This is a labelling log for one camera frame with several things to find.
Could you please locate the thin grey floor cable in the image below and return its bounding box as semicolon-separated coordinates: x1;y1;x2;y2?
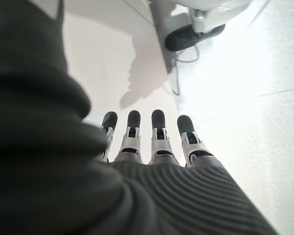
171;44;199;96

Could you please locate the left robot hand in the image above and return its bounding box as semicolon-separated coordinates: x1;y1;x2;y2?
0;0;277;235

